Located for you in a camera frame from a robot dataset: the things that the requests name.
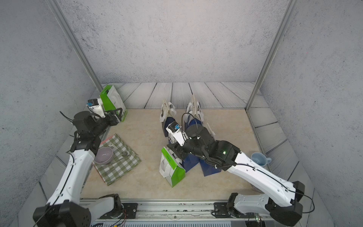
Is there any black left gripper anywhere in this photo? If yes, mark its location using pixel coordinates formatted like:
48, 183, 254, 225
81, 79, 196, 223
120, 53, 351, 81
91, 107, 122, 138

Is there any green white takeout bag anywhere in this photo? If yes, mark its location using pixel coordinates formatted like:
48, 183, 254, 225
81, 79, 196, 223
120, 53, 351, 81
100, 85, 128, 122
159, 147, 186, 187

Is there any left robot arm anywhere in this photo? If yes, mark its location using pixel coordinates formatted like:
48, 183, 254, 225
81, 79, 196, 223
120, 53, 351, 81
33, 108, 126, 227

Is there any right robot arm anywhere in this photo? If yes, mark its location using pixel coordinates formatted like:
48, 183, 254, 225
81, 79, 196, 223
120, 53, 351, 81
165, 122, 305, 227

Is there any blue white takeout bag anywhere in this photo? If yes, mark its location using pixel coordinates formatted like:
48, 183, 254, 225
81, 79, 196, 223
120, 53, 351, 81
182, 154, 199, 173

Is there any blue bag standing rear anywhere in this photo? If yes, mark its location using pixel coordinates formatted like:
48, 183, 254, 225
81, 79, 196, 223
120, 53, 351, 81
182, 95, 204, 129

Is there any blue white bag lying right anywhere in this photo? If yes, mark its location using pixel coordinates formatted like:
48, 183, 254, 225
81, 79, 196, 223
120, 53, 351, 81
199, 159, 222, 177

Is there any dark navy takeaway bag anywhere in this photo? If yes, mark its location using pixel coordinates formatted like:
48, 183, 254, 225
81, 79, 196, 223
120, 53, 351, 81
159, 99, 177, 137

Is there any lilac ceramic bowl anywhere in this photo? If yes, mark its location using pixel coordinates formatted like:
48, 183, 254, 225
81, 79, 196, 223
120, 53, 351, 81
94, 147, 114, 165

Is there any green checkered cloth mat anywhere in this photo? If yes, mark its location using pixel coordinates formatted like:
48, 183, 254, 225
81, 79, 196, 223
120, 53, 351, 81
93, 134, 141, 186

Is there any light blue mug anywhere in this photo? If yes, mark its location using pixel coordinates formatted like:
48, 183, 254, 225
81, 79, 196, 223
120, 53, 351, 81
251, 152, 272, 166

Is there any clear glass saucer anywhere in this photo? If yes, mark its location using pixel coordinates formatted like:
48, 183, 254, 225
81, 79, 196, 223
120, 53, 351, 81
251, 184, 264, 194

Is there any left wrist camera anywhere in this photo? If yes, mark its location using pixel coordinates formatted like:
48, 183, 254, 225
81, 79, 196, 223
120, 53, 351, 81
87, 98, 99, 107

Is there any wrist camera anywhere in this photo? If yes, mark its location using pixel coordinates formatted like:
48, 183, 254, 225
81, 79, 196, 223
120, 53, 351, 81
168, 121, 180, 132
87, 98, 99, 107

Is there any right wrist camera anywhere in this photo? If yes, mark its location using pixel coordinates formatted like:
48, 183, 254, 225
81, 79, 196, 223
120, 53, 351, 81
168, 121, 180, 132

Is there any metal spoon patterned handle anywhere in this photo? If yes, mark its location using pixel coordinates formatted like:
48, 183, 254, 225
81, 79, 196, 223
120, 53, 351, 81
108, 143, 129, 159

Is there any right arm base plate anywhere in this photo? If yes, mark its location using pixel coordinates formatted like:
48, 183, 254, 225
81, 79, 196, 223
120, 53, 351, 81
211, 202, 255, 218

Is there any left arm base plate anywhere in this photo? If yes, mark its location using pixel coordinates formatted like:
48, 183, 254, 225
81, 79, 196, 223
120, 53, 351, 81
120, 202, 139, 220

